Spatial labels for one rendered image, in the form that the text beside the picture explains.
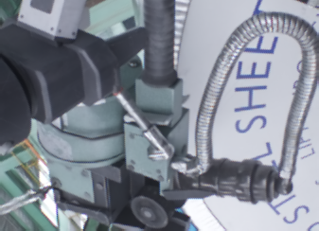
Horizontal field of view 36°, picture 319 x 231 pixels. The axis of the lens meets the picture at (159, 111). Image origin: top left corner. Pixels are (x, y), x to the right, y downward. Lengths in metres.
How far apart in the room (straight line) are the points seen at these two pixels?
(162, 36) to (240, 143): 0.37
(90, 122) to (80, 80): 0.20
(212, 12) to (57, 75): 0.39
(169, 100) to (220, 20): 0.21
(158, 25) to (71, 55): 0.16
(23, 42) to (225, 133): 0.49
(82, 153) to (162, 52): 0.17
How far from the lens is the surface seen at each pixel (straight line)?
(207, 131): 0.56
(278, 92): 0.82
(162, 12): 0.51
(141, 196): 0.70
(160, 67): 0.55
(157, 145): 0.56
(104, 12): 5.65
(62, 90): 0.39
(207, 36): 0.74
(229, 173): 0.67
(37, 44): 0.40
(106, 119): 0.59
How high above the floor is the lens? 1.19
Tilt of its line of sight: 9 degrees up
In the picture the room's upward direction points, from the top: 115 degrees counter-clockwise
